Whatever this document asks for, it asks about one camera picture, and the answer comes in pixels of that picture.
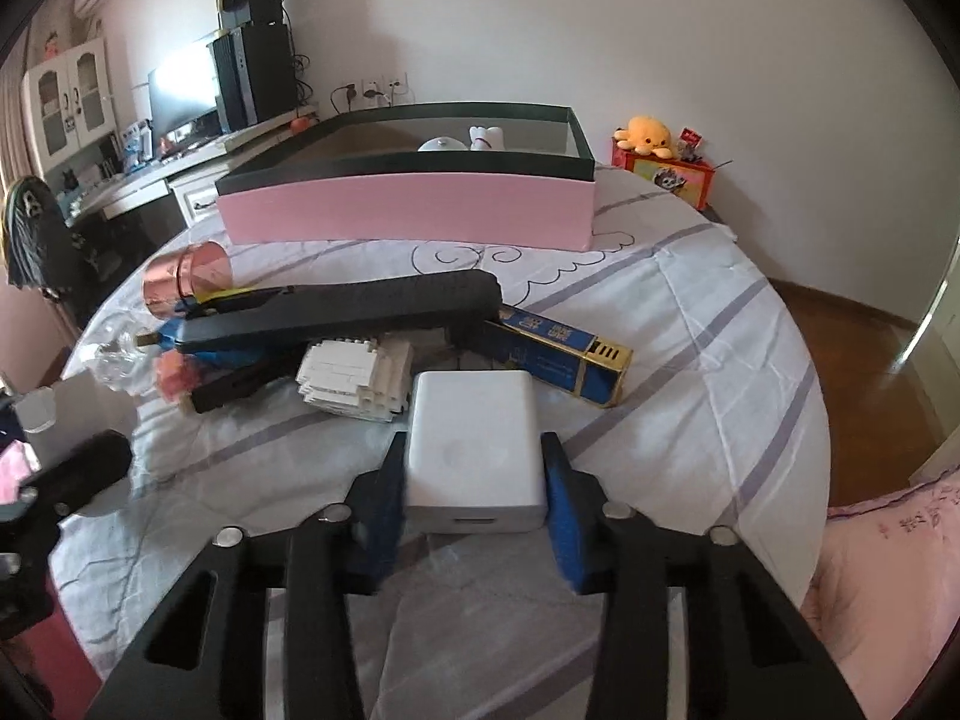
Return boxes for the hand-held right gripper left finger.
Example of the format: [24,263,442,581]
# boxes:
[82,430,411,720]

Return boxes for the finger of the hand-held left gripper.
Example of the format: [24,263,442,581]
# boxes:
[28,431,134,517]
[0,519,61,642]

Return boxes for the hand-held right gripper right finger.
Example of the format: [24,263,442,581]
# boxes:
[542,431,856,720]

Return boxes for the clear glass skull bottle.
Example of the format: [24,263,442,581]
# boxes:
[90,315,162,391]

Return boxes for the white power adapter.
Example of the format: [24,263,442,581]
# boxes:
[405,370,550,535]

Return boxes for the small pink brick figure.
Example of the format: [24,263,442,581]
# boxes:
[154,352,200,413]

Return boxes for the white brick model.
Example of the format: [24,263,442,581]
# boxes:
[295,335,415,422]

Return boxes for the blue and gold box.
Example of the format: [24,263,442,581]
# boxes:
[480,304,635,407]

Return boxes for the rose gold metallic box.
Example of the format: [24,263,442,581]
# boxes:
[142,241,233,322]

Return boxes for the black remote control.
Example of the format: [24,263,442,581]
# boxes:
[184,271,503,353]

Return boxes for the pink box with green rim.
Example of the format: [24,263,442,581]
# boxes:
[215,101,599,252]

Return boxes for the black oblong item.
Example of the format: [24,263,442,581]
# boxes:
[191,364,305,415]

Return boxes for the white striped bedspread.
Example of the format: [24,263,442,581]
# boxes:
[60,165,832,691]

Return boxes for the blue plastic item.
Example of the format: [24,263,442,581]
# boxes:
[154,315,301,357]

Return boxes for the yellow and black tool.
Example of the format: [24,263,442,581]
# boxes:
[184,286,290,314]

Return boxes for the office chair with dark clothing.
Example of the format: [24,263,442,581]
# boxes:
[0,176,98,308]

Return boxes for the white desk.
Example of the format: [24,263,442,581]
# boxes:
[75,109,320,230]

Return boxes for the pink quilt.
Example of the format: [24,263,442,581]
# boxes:
[799,465,960,720]

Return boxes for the red printed box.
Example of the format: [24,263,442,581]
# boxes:
[611,139,717,211]

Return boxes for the white glass-door cabinet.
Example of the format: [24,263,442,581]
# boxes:
[21,37,117,158]

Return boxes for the computer monitor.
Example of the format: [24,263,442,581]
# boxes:
[148,34,226,140]

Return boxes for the yellow octopus plush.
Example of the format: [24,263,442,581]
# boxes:
[615,115,680,160]

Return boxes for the black computer tower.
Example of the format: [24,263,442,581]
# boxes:
[210,21,297,132]

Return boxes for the black box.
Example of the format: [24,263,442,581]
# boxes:
[217,0,284,29]

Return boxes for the black power cable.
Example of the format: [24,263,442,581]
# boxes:
[295,52,353,119]

